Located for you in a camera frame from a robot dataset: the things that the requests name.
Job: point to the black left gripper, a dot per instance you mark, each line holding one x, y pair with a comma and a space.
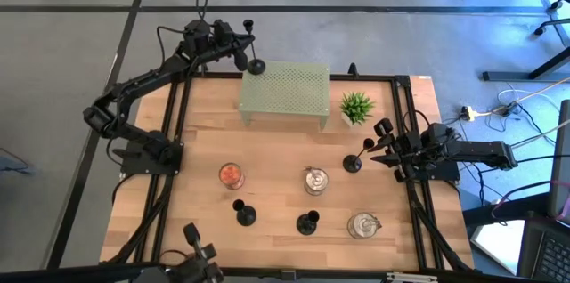
209, 49

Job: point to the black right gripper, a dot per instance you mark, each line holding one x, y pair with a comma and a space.
409, 151

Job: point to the tall black candlestick holder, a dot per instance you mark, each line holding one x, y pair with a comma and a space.
306, 225
352, 164
246, 217
256, 67

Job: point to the clear glass clip-lid jar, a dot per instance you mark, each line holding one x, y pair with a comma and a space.
361, 225

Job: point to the silver candle glass jar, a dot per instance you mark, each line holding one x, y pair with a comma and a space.
316, 180

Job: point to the orange candle glass jar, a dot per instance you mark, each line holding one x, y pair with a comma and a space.
230, 174

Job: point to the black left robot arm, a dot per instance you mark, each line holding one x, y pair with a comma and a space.
133, 85

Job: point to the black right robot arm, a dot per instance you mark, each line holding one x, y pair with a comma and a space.
481, 149

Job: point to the small green potted plant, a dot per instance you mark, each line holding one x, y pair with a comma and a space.
356, 107

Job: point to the green perforated metal shelf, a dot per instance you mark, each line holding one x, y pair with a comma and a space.
285, 89

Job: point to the white power strip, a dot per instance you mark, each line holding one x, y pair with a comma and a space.
467, 114

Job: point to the black table clamp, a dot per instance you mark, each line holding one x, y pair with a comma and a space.
352, 68

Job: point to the black overhead support beam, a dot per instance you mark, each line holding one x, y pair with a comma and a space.
347, 276

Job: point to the black desk foot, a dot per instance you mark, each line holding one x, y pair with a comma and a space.
512, 76

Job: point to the dark computer monitor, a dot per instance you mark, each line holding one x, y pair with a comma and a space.
562, 163

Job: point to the black laptop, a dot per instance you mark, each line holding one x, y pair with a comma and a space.
552, 256

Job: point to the black chair base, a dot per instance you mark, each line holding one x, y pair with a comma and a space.
554, 5

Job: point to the grey floor object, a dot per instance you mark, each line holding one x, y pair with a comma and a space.
13, 165

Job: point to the black aluminium table frame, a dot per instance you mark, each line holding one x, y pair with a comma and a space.
365, 77

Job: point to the silver metal bracket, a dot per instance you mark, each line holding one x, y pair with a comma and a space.
412, 277

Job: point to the black jointed camera mount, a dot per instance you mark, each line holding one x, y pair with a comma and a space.
196, 236

